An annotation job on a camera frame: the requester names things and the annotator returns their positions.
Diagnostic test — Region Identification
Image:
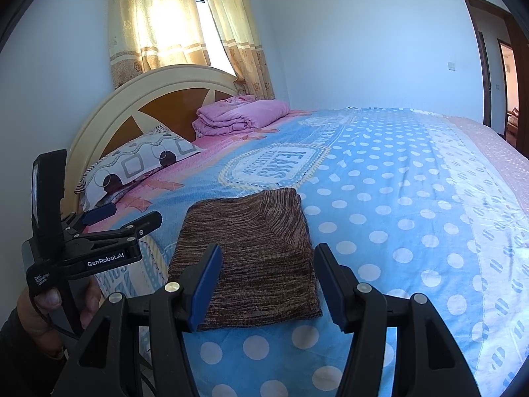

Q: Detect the window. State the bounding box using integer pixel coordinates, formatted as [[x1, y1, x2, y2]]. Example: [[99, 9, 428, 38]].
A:
[[193, 0, 226, 72]]

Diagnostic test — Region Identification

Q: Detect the brown knit sweater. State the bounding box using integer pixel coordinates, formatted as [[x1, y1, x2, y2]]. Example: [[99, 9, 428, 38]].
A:
[[167, 187, 324, 332]]

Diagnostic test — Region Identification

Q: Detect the narrow yellow patterned curtain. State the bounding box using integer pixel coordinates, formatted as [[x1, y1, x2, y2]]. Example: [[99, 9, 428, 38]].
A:
[[189, 0, 276, 101]]

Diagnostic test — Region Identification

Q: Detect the folded pink blanket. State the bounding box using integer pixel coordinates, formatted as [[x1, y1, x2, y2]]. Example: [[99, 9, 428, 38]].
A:
[[192, 95, 291, 140]]

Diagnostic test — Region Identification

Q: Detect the wide yellow patterned curtain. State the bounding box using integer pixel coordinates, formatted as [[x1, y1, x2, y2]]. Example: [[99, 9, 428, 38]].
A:
[[108, 0, 212, 90]]

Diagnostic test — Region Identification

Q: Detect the polka dot bed sheet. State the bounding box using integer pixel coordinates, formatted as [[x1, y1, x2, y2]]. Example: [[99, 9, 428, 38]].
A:
[[78, 106, 529, 397]]

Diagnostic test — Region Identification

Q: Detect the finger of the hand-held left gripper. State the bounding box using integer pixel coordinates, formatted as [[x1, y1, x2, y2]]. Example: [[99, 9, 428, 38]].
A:
[[61, 202, 119, 233], [76, 210, 163, 249]]

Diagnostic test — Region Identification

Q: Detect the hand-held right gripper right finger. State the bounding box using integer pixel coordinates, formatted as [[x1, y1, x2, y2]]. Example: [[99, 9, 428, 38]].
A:
[[313, 243, 482, 397]]

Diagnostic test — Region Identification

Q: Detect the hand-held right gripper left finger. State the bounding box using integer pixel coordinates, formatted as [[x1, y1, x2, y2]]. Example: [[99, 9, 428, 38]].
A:
[[51, 243, 224, 397]]

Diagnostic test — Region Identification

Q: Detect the person's left forearm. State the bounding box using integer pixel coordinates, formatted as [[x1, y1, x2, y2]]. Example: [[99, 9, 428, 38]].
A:
[[0, 309, 71, 397]]

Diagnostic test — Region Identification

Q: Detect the patterned pillow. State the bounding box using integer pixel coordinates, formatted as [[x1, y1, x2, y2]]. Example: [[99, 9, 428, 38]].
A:
[[74, 123, 203, 210]]

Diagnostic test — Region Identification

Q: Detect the person's left hand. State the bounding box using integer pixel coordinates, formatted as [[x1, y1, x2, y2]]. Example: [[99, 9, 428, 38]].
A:
[[16, 277, 102, 361]]

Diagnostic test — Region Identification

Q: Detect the cream and wood headboard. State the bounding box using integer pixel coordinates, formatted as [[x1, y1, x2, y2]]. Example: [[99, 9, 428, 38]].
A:
[[65, 64, 243, 216]]

